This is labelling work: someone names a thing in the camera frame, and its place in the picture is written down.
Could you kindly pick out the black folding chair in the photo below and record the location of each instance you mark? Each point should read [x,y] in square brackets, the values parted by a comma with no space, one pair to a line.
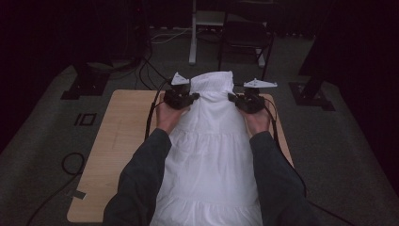
[244,34]

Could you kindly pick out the white tiered skirt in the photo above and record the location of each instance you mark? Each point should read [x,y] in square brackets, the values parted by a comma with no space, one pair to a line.
[210,157]

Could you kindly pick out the grey tape piece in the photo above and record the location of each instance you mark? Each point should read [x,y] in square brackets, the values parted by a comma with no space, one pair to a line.
[79,194]

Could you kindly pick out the dark equipment tower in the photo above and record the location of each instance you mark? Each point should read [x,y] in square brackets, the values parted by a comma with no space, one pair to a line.
[138,31]

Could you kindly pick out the person's right hand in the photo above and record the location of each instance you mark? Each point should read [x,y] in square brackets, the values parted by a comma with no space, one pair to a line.
[258,122]

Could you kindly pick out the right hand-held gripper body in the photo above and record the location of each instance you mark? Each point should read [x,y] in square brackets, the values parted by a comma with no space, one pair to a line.
[251,102]

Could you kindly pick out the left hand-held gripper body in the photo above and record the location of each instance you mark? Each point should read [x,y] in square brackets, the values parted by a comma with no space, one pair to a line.
[177,99]

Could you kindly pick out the white metal desk frame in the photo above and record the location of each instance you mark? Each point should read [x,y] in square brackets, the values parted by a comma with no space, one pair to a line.
[192,47]

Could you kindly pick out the black stand with square base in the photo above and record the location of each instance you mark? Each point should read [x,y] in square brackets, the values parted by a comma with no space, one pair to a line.
[309,97]
[87,84]

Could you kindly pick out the person's left hand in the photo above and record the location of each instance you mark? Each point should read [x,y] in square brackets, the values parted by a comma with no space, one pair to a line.
[167,119]

